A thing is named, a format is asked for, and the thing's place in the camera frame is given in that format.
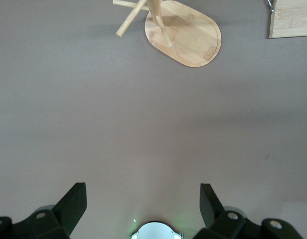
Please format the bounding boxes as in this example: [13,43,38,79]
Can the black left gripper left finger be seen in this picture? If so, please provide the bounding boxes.
[0,182,88,239]

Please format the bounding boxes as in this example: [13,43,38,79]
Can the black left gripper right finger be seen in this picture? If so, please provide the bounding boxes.
[194,183,300,239]

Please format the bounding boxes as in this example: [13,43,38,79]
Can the wooden cutting board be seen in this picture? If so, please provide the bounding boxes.
[264,0,307,39]

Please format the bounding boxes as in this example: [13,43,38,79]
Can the brown table cover sheet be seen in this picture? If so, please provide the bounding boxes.
[0,0,307,239]

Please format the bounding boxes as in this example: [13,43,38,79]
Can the wooden mug rack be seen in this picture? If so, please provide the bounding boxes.
[112,0,222,68]

